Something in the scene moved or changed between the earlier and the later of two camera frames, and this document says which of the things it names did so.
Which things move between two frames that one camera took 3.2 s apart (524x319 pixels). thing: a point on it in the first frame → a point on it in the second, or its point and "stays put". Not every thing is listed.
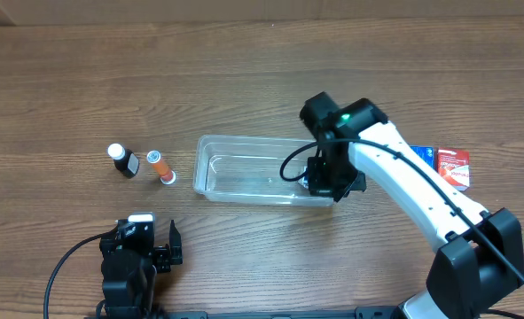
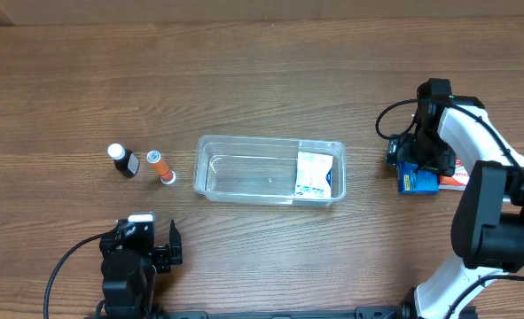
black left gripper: (161, 255) stays put
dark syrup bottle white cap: (125, 160) stays put
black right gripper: (348, 187) → (415, 164)
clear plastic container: (247, 169) stays put
